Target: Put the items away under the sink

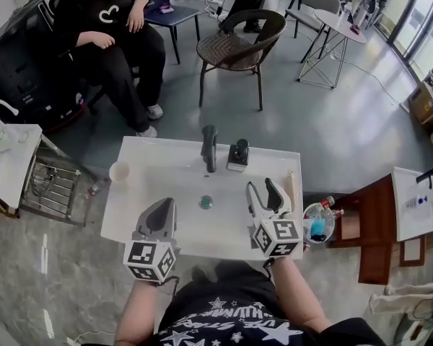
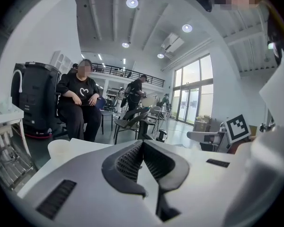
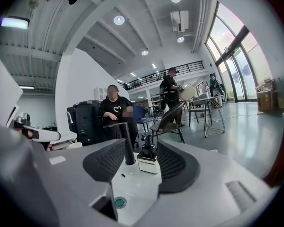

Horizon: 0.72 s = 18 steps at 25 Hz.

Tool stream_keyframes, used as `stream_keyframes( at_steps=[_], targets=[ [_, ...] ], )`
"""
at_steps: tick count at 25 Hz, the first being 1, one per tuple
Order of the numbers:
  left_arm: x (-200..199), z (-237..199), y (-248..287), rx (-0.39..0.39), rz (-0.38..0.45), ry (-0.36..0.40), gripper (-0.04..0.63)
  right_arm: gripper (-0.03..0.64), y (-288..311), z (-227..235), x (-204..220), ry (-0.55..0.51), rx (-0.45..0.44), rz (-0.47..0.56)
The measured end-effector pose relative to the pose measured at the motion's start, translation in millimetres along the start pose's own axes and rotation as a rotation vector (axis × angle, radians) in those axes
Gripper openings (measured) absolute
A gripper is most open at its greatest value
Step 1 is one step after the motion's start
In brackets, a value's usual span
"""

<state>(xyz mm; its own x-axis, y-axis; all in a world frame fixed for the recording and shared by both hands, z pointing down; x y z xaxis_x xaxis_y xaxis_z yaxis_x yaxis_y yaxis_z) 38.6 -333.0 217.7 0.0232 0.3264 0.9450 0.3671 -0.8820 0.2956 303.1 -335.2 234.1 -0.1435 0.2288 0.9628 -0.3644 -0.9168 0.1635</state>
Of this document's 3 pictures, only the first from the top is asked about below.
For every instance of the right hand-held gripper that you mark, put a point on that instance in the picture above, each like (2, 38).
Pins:
(281, 234)

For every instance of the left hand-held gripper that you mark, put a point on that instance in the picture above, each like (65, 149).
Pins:
(144, 256)

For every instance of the black soap dispenser bottle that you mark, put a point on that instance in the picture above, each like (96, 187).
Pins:
(238, 157)

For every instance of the white cup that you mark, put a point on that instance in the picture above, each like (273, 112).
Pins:
(119, 171)

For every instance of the person's left forearm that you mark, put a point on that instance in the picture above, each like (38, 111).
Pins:
(140, 312)

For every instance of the person's right forearm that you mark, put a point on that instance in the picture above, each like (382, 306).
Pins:
(296, 294)

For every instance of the white ceramic sink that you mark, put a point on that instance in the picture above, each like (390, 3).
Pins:
(173, 178)

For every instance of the brown wooden sink cabinet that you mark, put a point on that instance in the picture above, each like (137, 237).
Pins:
(368, 200)

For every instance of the small white sink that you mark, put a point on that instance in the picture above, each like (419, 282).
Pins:
(11, 171)

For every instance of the translucent white waste bin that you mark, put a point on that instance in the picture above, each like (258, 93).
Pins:
(319, 222)

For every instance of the red label plastic bottle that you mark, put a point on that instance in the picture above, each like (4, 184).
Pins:
(97, 187)
(327, 201)
(338, 213)

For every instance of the person's left shoe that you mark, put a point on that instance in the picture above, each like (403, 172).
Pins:
(200, 272)

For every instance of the person's black trousers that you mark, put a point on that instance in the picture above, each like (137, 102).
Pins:
(238, 272)

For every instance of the person's black printed shirt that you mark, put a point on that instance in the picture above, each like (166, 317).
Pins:
(209, 323)

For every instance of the clear bottle with blue cap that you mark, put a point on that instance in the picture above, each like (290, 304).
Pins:
(416, 201)

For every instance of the brown rattan chair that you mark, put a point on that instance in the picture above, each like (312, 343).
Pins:
(231, 49)

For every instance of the clear small cup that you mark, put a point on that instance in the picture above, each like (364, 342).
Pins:
(24, 137)

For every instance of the short black faucet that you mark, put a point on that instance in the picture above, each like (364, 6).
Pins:
(427, 175)

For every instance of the green rimmed small cup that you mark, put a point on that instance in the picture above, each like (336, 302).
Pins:
(0, 135)

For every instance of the cardboard box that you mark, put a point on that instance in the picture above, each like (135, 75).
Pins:
(425, 99)

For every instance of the round white table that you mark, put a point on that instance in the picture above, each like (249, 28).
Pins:
(339, 25)

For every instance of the white gooseneck faucet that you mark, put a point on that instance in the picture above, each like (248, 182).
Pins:
(3, 101)

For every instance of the grey chair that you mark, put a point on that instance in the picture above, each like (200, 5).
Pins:
(310, 11)

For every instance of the clear water bottle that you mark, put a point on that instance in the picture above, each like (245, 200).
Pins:
(345, 13)

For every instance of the large black equipment case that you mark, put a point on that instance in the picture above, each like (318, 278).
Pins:
(18, 67)

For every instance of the dark blue chair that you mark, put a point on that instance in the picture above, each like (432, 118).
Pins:
(173, 13)

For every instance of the pink small device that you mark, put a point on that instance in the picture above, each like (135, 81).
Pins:
(166, 8)

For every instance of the large glass window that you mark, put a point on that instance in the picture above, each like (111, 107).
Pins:
(425, 31)

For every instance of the black office chair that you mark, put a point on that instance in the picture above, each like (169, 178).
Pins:
(54, 2)

